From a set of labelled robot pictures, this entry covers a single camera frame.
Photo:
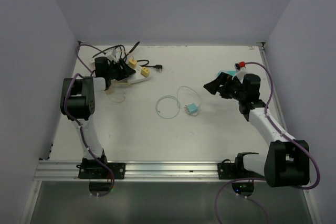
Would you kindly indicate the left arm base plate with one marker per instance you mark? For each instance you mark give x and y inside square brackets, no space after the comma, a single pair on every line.
[96,171]

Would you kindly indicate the beige power strip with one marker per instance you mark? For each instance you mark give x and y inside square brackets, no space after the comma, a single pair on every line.
[111,89]

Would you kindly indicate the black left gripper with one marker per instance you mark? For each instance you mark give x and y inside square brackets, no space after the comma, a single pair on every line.
[126,70]

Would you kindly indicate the aluminium front rail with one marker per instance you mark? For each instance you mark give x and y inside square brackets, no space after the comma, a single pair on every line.
[174,171]

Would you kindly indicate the teal power strip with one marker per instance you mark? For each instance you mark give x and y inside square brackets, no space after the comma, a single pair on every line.
[229,72]

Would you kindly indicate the light blue usb charger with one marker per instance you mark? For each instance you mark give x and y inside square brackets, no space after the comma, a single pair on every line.
[191,109]

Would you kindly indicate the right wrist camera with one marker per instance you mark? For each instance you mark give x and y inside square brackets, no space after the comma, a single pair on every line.
[240,70]

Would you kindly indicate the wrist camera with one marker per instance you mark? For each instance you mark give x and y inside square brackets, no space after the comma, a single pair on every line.
[240,70]
[111,54]

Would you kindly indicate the yellow cube charger front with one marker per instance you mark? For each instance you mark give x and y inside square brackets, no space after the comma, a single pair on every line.
[145,72]

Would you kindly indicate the yellow cube charger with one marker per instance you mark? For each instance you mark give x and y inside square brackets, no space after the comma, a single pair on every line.
[132,63]
[145,72]

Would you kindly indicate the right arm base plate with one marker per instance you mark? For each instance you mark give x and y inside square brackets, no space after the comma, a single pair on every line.
[228,171]

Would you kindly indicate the white triangular power strip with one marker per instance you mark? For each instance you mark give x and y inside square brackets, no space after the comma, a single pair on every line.
[138,76]

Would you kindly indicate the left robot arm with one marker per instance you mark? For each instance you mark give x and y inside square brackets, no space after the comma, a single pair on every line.
[78,104]

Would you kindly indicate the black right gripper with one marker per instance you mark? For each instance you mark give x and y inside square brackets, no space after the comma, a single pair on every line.
[224,79]

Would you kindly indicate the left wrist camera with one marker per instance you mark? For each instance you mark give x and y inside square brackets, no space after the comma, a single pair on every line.
[111,54]

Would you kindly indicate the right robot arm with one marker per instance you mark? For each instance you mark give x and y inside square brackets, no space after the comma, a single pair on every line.
[287,162]

